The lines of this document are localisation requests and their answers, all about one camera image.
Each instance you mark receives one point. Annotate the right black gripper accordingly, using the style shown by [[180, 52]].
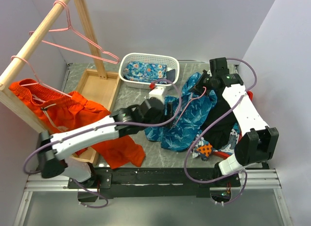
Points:
[[198, 87]]

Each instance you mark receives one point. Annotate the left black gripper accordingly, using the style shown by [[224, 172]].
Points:
[[169, 113]]

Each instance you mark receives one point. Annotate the pink wire hanger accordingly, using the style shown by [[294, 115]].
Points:
[[189, 102], [92, 43], [88, 31]]

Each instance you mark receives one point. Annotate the blue shark print shorts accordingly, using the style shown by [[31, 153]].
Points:
[[179, 138]]

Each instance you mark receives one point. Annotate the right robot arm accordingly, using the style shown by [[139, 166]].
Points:
[[258, 140]]

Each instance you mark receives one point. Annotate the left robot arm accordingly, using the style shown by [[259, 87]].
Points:
[[55, 158]]

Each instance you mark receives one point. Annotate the orange shorts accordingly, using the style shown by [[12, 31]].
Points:
[[62, 113]]

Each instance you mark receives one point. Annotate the pink hanger holding orange shorts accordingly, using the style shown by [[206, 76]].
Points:
[[38, 81]]

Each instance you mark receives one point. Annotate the dark blue folded cloth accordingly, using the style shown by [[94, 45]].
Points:
[[170, 74]]

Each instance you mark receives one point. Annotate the blue floral cloth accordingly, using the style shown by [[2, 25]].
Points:
[[144, 72]]

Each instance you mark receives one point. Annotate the white plastic basket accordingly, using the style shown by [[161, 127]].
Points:
[[170, 62]]

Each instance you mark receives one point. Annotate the black garment in bin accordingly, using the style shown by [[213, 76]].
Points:
[[218, 135]]

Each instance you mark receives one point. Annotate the wooden clothes rack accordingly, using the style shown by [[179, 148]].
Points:
[[97, 85]]

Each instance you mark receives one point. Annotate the orange patterned cloth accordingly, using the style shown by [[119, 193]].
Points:
[[204, 149]]

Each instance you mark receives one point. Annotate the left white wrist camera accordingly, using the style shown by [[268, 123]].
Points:
[[157, 92]]

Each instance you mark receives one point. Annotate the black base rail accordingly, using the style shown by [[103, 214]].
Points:
[[151, 182]]

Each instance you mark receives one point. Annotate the aluminium frame rail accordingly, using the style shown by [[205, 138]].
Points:
[[257, 179]]

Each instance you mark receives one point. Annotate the pink wire hanger top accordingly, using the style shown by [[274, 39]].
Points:
[[88, 31]]

